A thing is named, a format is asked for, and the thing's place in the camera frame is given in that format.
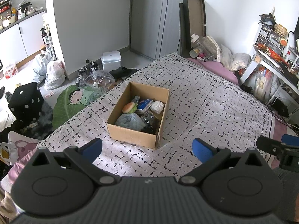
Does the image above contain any light blue plastic bag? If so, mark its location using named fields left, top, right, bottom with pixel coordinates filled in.
left=115, top=113, right=146, bottom=131

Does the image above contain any plush hamburger toy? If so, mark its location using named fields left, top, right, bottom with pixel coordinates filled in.
left=122, top=102, right=138, bottom=114

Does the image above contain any black item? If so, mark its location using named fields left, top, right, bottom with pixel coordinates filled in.
left=141, top=110, right=161, bottom=128

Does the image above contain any white plastic bundle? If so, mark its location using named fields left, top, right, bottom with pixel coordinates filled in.
left=150, top=101, right=164, bottom=114

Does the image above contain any blue tissue pack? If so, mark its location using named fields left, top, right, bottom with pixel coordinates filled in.
left=135, top=99, right=154, bottom=114

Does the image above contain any small black plush toy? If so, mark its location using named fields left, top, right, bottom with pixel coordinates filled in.
left=141, top=124, right=156, bottom=135

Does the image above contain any blue-grey knitted cloth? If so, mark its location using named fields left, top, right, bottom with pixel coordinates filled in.
left=131, top=95, right=140, bottom=104

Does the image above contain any grey patterned bed blanket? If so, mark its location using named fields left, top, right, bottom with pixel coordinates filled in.
left=41, top=53, right=275, bottom=177

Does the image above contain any green cartoon leaf cushion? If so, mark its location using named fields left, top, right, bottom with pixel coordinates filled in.
left=52, top=85, right=100, bottom=130

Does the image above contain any brown cardboard box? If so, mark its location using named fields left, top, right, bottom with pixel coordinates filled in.
left=107, top=82, right=170, bottom=149

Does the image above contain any white desk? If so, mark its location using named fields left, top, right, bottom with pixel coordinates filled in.
left=239, top=45, right=298, bottom=95

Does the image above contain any clear plastic bag with items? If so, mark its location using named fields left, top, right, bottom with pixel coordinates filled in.
left=84, top=70, right=115, bottom=91

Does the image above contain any black dice stool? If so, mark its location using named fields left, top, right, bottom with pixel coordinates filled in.
left=8, top=81, right=44, bottom=123

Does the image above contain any white garbage bag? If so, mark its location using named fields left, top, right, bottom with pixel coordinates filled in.
left=44, top=61, right=65, bottom=91

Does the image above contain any pink bed sheet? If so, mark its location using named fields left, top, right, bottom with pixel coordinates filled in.
left=188, top=58, right=239, bottom=86

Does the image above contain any white cube appliance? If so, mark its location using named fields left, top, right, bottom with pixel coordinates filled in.
left=101, top=51, right=121, bottom=72

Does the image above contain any paper cup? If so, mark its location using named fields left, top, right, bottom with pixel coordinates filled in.
left=189, top=49, right=201, bottom=58

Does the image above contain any clear plastic jar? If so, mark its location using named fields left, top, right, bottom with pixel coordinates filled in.
left=191, top=33, right=211, bottom=58

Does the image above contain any white drawer organizer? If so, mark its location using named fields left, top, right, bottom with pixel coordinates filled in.
left=255, top=24, right=287, bottom=54

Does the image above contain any black monitor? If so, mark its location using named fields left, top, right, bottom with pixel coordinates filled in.
left=294, top=22, right=299, bottom=41

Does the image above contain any leaning brown board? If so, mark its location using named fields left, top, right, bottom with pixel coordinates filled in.
left=179, top=0, right=207, bottom=58

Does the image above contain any kitchen wall shelf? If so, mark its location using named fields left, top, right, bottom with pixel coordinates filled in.
left=1, top=0, right=45, bottom=32

